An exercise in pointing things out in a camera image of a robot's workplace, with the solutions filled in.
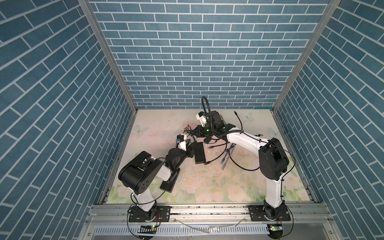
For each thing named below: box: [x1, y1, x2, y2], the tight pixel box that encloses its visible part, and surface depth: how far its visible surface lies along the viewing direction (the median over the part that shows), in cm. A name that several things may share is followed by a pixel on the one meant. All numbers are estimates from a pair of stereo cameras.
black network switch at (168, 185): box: [159, 168, 181, 193], surface depth 80 cm
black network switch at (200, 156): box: [194, 142, 206, 165], surface depth 96 cm
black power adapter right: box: [203, 136, 212, 144], surface depth 104 cm
